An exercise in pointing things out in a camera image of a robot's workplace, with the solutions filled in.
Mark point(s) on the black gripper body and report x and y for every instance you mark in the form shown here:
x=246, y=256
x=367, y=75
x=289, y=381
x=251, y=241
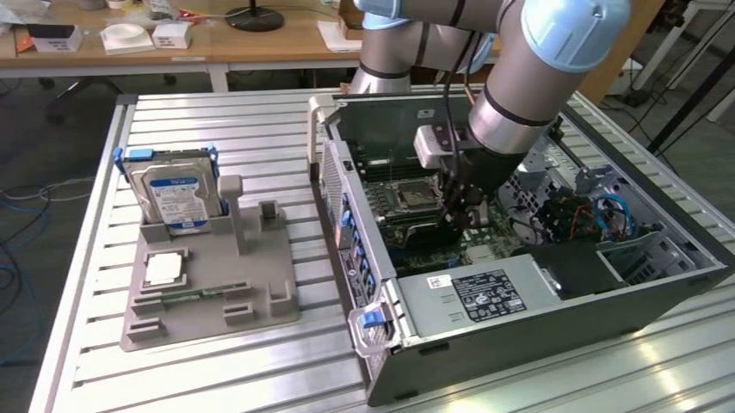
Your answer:
x=485, y=172

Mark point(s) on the black graphics card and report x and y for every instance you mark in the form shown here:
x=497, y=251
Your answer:
x=432, y=236

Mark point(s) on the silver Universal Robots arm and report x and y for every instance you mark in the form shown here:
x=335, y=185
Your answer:
x=517, y=107

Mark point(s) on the CPU socket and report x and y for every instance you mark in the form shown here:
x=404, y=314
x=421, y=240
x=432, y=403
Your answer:
x=417, y=195

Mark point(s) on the green motherboard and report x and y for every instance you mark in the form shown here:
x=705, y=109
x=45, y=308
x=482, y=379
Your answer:
x=489, y=245

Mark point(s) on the RAM stick with white label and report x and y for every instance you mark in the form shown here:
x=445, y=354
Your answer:
x=410, y=218

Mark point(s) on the silver drive cage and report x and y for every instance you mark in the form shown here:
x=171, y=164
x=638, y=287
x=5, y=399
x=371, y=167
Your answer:
x=546, y=172

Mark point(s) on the black fan shroud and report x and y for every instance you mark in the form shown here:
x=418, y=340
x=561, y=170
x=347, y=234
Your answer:
x=574, y=271

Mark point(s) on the grey power supply unit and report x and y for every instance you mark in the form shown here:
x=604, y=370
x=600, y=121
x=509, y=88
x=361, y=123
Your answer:
x=425, y=310

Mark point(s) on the grey disk bay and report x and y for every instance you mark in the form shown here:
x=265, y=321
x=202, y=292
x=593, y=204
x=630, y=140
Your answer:
x=638, y=262

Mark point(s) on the blue case latch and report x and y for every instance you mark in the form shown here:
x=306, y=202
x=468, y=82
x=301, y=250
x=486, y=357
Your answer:
x=369, y=320

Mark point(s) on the black slanted stand pole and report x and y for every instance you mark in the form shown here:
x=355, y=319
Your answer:
x=660, y=139

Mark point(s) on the black open PC case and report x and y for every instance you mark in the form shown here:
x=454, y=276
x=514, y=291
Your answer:
x=517, y=344

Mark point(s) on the white paper booklet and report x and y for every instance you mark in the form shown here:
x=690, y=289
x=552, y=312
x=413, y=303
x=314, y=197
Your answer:
x=339, y=38

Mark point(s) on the grey parts rack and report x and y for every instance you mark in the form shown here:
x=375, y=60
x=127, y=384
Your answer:
x=230, y=266

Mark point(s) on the brown cardboard box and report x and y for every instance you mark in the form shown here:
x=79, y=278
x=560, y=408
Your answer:
x=346, y=13

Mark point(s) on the wooden desk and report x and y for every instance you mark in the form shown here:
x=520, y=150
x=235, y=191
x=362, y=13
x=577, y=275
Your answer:
x=258, y=47

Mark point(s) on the hard disk with blue carrier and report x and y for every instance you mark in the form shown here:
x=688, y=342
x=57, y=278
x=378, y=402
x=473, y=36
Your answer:
x=173, y=193

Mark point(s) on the green RAM stick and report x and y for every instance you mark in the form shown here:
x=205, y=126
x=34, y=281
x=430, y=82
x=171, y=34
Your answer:
x=185, y=294

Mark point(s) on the silver CPU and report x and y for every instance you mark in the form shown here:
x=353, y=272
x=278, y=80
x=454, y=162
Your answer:
x=163, y=269

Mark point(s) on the black round lamp base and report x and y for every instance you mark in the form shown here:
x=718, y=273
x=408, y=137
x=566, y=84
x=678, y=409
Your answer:
x=255, y=20

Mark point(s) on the plain white box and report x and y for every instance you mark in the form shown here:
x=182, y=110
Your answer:
x=171, y=36

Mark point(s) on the white square dish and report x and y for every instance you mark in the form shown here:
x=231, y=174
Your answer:
x=126, y=41

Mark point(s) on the black office chair base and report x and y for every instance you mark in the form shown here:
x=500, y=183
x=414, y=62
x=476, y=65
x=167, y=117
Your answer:
x=75, y=88

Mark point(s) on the white box with dark lid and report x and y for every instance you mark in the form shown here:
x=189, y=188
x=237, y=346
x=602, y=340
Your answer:
x=55, y=38

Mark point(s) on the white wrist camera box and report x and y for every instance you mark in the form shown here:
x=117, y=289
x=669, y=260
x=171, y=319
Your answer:
x=432, y=146

